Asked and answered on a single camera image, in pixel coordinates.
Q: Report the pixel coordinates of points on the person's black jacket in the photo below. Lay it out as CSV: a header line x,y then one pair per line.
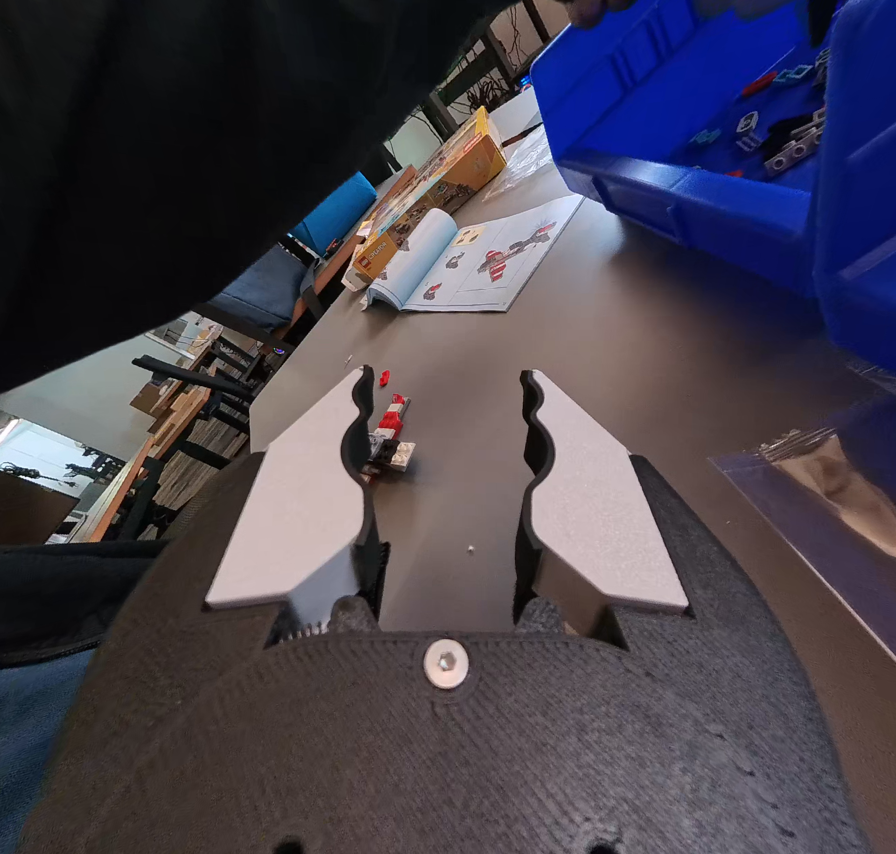
x,y
63,595

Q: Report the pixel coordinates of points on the white background table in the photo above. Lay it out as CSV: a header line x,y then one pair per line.
x,y
514,115

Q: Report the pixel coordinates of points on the clear zip plastic bag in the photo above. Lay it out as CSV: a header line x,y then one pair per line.
x,y
826,525

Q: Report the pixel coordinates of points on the red white grey brick model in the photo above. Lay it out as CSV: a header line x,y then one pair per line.
x,y
388,441

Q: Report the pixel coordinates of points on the blue chair backrest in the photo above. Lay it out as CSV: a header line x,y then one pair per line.
x,y
336,213

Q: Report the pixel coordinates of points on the pile of small toy bricks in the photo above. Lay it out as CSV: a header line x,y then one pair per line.
x,y
787,146

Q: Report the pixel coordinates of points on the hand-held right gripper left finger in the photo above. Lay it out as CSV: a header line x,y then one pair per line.
x,y
301,497

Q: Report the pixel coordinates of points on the black metal shelf frame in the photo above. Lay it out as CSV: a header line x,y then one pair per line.
x,y
490,48

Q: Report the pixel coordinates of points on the blue plastic storage bin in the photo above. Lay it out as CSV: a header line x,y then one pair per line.
x,y
700,188

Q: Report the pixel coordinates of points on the clear crumpled plastic bag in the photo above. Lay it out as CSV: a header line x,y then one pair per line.
x,y
528,160

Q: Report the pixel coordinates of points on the yellow toy brick box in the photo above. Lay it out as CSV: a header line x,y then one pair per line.
x,y
448,167

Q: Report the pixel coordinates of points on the dark blue padded chair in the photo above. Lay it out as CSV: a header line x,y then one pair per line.
x,y
259,290

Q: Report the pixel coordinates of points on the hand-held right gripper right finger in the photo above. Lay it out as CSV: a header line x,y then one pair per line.
x,y
598,511

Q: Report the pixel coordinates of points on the person's blue jeans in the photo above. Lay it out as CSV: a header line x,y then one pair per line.
x,y
31,742

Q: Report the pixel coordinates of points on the person's left forearm black sleeve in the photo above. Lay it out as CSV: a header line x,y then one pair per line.
x,y
175,132

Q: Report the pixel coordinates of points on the dark grey desk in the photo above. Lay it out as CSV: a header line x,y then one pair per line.
x,y
630,357

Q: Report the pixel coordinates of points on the open instruction booklet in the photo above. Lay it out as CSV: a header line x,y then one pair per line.
x,y
504,266

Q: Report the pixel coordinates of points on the wooden background desk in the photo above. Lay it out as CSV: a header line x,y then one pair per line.
x,y
140,462

